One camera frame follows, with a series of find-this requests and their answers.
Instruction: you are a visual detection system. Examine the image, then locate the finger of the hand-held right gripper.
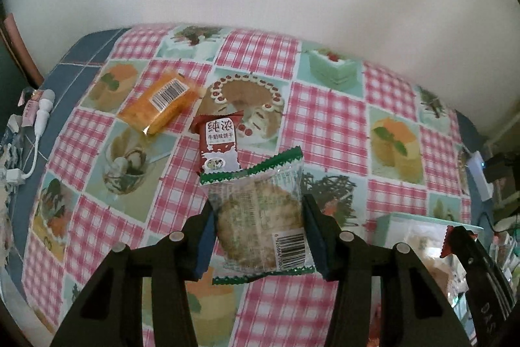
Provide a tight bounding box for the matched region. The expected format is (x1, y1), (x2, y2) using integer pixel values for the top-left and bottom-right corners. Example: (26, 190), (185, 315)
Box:
(446, 226), (494, 278)

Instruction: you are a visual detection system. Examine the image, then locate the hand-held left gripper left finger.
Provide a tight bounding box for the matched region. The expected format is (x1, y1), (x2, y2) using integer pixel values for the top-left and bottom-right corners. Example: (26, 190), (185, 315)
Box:
(49, 201), (218, 347)

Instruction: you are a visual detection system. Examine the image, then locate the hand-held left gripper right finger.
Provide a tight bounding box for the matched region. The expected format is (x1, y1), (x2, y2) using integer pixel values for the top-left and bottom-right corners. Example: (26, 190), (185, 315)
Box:
(303, 193), (462, 347)

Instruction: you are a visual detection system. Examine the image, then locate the red snack packet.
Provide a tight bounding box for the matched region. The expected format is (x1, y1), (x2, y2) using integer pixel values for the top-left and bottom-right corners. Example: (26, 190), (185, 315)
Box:
(439, 227), (453, 259)

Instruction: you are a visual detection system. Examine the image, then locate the dark green biscuit packet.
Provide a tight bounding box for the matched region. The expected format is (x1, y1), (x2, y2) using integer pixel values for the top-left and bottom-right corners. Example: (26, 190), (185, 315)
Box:
(200, 146), (318, 286)

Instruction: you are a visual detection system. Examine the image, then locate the teal shallow cardboard box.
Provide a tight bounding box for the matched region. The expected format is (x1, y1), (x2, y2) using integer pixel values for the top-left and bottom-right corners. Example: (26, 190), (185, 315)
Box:
(374, 212), (484, 291)

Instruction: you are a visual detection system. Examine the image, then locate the white power strip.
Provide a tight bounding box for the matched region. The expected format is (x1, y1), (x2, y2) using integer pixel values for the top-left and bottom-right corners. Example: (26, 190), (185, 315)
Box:
(467, 151), (494, 201)

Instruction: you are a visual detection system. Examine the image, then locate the dark red biscuit packet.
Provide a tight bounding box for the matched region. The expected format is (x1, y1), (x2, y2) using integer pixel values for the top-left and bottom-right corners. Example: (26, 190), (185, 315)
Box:
(191, 110), (244, 175)

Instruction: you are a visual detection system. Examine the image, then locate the orange snack packet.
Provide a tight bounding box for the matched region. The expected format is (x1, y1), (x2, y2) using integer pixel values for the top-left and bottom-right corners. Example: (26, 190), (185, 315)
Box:
(117, 71), (206, 135)

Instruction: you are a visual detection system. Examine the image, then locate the small pink tube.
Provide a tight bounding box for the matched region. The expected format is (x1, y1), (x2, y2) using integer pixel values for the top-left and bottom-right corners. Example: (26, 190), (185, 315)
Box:
(22, 89), (41, 126)

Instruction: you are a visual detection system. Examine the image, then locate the brown wooden board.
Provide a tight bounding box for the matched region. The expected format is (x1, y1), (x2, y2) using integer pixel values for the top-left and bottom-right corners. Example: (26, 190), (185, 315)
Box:
(0, 14), (43, 87)

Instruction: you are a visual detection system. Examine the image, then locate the white corded device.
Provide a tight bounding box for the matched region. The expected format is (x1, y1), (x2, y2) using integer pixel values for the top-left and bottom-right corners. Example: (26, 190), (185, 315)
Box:
(6, 89), (55, 183)

